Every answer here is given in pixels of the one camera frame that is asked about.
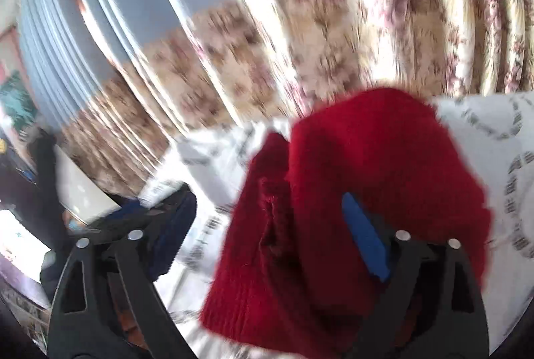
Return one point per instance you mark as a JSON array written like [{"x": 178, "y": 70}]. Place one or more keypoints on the green wall picture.
[{"x": 16, "y": 100}]

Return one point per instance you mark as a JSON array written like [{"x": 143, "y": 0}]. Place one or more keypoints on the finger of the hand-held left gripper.
[{"x": 129, "y": 213}]

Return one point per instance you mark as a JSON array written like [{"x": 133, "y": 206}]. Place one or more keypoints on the blue and floral curtain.
[{"x": 292, "y": 29}]

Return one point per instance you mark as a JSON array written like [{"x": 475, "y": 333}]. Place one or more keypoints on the red knitted sweater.
[{"x": 375, "y": 154}]

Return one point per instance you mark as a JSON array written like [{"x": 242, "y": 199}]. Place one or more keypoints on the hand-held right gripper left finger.
[{"x": 175, "y": 229}]

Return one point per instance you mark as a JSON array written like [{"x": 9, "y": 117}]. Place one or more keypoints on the white furniture panel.
[{"x": 83, "y": 184}]

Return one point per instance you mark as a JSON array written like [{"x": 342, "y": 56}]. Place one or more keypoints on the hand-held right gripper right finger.
[{"x": 367, "y": 238}]

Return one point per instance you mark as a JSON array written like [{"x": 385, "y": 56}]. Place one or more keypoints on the white patterned bed sheet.
[{"x": 217, "y": 175}]

